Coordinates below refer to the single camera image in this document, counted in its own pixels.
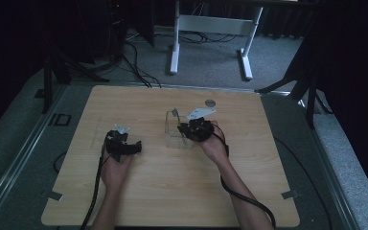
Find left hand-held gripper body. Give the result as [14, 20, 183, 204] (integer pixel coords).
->
[105, 124, 136, 163]

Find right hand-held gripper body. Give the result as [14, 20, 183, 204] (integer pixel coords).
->
[185, 107, 218, 144]

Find clear plastic box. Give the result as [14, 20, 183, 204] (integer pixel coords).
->
[164, 109, 196, 150]

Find small grey stemmed item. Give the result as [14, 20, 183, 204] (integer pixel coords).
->
[171, 107, 182, 127]

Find person's right hand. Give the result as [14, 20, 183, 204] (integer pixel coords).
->
[193, 120, 230, 166]

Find person's left hand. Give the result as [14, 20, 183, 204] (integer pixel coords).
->
[100, 149, 136, 194]

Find black metal stand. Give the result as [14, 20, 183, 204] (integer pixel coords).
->
[40, 44, 110, 115]
[254, 60, 334, 129]

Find grey tape piece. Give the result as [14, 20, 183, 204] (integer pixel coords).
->
[45, 190, 64, 202]
[281, 190, 300, 200]

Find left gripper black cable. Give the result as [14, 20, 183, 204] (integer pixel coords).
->
[80, 137, 113, 230]

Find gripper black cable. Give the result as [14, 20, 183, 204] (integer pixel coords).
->
[213, 124, 277, 230]
[80, 137, 113, 230]

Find black rectangular floor bracket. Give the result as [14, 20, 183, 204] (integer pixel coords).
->
[48, 112, 72, 127]

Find thin black cable loop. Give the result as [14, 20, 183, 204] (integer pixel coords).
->
[53, 149, 69, 175]

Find black floor cables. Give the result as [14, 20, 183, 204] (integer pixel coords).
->
[120, 39, 163, 89]

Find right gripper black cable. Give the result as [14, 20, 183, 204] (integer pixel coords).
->
[213, 124, 277, 230]

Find black cable under desk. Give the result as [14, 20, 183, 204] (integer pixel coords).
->
[177, 30, 238, 45]

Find metal floor rail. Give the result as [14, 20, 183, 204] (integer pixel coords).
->
[0, 83, 70, 226]
[295, 99, 363, 230]

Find white desk frame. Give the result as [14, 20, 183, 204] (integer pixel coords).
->
[169, 0, 265, 81]

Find long thin black cable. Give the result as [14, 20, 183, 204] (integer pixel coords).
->
[273, 137, 334, 230]

